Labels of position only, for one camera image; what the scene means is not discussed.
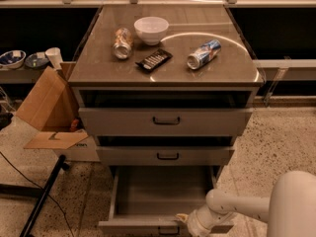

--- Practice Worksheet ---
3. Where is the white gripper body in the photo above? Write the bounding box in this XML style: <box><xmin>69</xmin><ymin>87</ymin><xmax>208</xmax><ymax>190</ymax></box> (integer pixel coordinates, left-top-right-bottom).
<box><xmin>186</xmin><ymin>204</ymin><xmax>234</xmax><ymax>237</ymax></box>

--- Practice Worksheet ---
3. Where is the grey bottom drawer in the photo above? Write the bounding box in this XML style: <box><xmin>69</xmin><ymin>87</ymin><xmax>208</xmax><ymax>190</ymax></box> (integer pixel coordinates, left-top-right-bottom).
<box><xmin>98</xmin><ymin>165</ymin><xmax>235</xmax><ymax>237</ymax></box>

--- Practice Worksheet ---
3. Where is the grey drawer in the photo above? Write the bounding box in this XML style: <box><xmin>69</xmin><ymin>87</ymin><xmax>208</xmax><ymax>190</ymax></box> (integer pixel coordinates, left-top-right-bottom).
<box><xmin>79</xmin><ymin>108</ymin><xmax>252</xmax><ymax>136</ymax></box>
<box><xmin>98</xmin><ymin>165</ymin><xmax>235</xmax><ymax>237</ymax></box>
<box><xmin>97</xmin><ymin>146</ymin><xmax>235</xmax><ymax>166</ymax></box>

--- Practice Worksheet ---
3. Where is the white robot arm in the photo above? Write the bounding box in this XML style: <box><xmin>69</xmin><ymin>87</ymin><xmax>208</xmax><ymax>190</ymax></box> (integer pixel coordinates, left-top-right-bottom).
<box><xmin>176</xmin><ymin>171</ymin><xmax>316</xmax><ymax>237</ymax></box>

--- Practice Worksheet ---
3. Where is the grey middle drawer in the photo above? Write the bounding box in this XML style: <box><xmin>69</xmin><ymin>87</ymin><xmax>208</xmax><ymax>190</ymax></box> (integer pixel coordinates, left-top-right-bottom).
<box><xmin>97</xmin><ymin>146</ymin><xmax>235</xmax><ymax>166</ymax></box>

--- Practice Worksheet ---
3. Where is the grey top drawer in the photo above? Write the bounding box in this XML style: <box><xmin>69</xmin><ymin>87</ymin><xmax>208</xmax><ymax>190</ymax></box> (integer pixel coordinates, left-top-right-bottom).
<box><xmin>79</xmin><ymin>108</ymin><xmax>252</xmax><ymax>136</ymax></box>

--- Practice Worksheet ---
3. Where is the grey drawer cabinet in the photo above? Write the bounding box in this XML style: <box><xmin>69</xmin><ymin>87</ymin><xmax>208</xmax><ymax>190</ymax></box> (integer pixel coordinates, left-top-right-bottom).
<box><xmin>67</xmin><ymin>4</ymin><xmax>265</xmax><ymax>170</ymax></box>

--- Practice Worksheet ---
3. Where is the black stand leg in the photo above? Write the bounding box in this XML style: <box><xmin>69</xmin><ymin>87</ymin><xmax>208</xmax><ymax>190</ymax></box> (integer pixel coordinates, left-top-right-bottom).
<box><xmin>0</xmin><ymin>155</ymin><xmax>69</xmax><ymax>237</ymax></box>

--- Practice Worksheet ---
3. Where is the black snack bar packet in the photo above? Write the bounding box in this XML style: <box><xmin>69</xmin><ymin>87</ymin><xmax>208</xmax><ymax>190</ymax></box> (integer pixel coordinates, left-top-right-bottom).
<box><xmin>136</xmin><ymin>48</ymin><xmax>173</xmax><ymax>72</ymax></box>

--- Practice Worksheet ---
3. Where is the blue silver soda can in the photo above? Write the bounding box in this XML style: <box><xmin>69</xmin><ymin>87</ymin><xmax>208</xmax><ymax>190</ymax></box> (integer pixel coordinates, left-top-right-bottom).
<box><xmin>187</xmin><ymin>39</ymin><xmax>221</xmax><ymax>70</ymax></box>

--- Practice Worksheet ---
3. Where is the open cardboard box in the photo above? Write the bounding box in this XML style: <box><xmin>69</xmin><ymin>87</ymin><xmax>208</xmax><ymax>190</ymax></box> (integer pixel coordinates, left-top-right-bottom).
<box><xmin>16</xmin><ymin>67</ymin><xmax>99</xmax><ymax>162</ymax></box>

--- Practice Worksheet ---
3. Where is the orange crushed soda can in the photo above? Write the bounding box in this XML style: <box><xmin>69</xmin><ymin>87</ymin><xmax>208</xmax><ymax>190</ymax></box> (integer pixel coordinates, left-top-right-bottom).
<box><xmin>113</xmin><ymin>28</ymin><xmax>133</xmax><ymax>59</ymax></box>

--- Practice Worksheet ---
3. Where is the white bowl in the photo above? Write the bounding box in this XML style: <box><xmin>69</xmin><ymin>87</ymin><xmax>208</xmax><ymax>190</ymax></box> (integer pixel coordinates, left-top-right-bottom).
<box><xmin>134</xmin><ymin>17</ymin><xmax>169</xmax><ymax>45</ymax></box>

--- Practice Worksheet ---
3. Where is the white paper cup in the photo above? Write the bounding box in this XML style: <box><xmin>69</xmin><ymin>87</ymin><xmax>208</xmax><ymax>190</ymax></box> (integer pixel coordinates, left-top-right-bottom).
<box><xmin>45</xmin><ymin>47</ymin><xmax>63</xmax><ymax>69</ymax></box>

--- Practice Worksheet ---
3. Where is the grey side shelf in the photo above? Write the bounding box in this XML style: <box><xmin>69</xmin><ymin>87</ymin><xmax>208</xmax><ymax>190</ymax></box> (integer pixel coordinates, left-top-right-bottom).
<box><xmin>0</xmin><ymin>64</ymin><xmax>72</xmax><ymax>85</ymax></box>

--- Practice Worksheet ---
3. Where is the blue patterned bowl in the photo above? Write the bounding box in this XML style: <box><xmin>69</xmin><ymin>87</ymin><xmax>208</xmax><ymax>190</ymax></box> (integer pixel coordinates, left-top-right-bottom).
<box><xmin>0</xmin><ymin>50</ymin><xmax>26</xmax><ymax>69</ymax></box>

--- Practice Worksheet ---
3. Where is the black floor cable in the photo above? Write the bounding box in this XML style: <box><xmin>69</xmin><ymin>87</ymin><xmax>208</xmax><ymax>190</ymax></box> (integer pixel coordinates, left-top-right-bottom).
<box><xmin>0</xmin><ymin>151</ymin><xmax>75</xmax><ymax>237</ymax></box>

